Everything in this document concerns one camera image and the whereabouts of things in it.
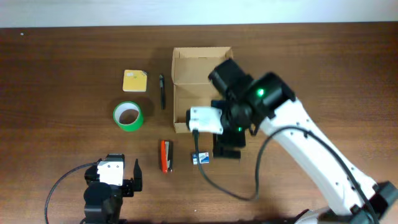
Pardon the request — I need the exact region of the brown cardboard box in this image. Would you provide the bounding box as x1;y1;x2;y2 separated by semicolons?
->
171;47;233;133

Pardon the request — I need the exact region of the black left camera cable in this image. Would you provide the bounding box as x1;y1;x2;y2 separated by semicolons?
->
44;161;100;224

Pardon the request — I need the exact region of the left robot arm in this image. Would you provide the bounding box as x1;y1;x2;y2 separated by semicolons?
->
82;157;143;224

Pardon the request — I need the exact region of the orange black stapler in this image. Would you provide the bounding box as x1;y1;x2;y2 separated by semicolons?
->
160;140;174;174

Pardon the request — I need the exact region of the black pen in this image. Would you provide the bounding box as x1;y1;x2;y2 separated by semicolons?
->
159;74;165;110

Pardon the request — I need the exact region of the yellow sticky note pad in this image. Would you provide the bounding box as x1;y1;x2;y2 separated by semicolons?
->
123;70;147;92

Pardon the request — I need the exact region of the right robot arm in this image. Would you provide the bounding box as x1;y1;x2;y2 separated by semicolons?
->
208;59;397;223

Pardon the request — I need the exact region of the blue white staples box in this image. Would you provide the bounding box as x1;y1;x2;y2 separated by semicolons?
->
192;152;210;165

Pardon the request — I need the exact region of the green tape roll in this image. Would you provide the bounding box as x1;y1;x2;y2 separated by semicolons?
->
113;101;144;132

